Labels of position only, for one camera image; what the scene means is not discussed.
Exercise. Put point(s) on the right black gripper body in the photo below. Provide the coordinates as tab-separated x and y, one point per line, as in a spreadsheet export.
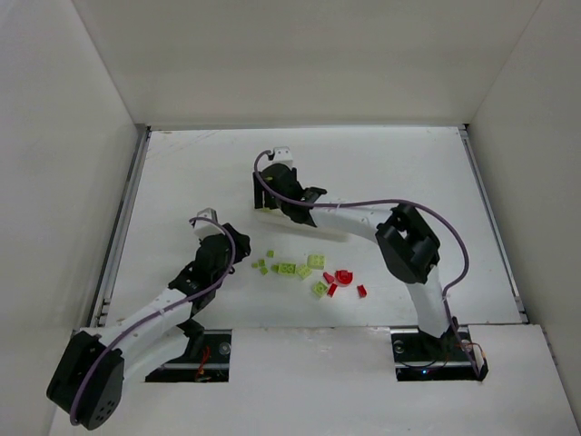
265	189

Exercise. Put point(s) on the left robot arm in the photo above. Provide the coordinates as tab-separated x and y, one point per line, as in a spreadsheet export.
88	381

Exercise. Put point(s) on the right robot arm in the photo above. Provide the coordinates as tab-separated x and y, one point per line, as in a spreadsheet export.
409	248

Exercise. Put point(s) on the white three-compartment tray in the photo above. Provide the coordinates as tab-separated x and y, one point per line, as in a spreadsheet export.
281	221

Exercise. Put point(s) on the green 2x2 lego studs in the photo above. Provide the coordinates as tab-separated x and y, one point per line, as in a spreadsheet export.
316	261

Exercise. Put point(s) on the green square lego lower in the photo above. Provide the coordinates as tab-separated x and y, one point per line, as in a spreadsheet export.
319	289

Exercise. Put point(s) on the red round lego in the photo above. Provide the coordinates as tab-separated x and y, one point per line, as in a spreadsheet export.
344	277

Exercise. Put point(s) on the red lego wedge middle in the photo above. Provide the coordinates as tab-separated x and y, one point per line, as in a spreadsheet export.
332	289

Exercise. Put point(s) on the red lego block right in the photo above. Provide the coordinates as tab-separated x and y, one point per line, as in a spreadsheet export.
362	291

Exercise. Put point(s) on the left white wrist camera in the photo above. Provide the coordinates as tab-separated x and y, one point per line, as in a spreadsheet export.
204	223

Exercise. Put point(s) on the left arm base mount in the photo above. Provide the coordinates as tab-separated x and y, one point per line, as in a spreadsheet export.
204	359

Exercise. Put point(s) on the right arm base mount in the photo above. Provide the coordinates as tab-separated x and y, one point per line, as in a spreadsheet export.
420	357

